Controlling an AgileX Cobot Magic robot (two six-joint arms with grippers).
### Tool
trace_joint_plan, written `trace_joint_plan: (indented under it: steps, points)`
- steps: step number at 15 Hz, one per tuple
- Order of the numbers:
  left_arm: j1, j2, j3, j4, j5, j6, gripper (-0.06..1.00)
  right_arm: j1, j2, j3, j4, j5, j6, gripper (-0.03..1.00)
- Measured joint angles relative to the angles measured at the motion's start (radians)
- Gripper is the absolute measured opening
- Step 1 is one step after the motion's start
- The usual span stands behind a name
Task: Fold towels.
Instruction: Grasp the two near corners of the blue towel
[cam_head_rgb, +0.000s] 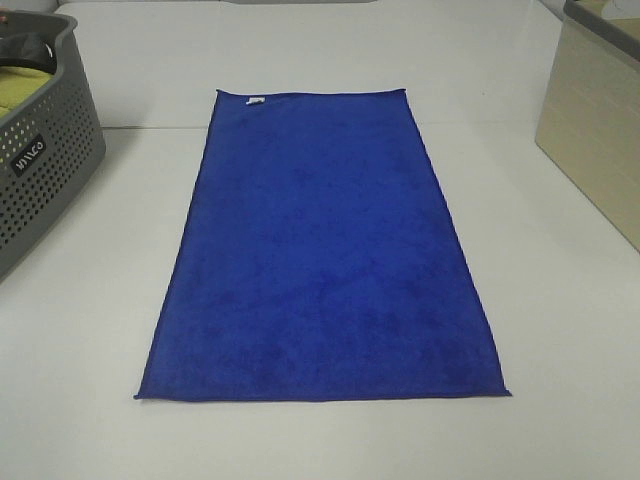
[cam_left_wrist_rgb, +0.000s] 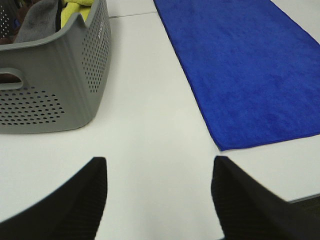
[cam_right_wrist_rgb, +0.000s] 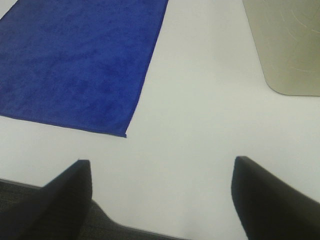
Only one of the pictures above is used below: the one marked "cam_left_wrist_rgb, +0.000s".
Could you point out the grey perforated laundry basket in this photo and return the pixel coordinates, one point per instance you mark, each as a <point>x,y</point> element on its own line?
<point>60,79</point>

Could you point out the yellow towel in basket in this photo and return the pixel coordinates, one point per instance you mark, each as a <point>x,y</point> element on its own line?
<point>70,7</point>

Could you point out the blue microfiber towel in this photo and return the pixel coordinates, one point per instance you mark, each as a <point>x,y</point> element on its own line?
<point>254,72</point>

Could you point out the grey towel in basket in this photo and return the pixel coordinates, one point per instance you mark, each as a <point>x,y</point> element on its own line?
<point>39,22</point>

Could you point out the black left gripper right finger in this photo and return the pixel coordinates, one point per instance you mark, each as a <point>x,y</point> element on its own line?
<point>248,211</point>

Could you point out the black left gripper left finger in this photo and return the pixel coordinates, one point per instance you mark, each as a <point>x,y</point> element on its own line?
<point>72,212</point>

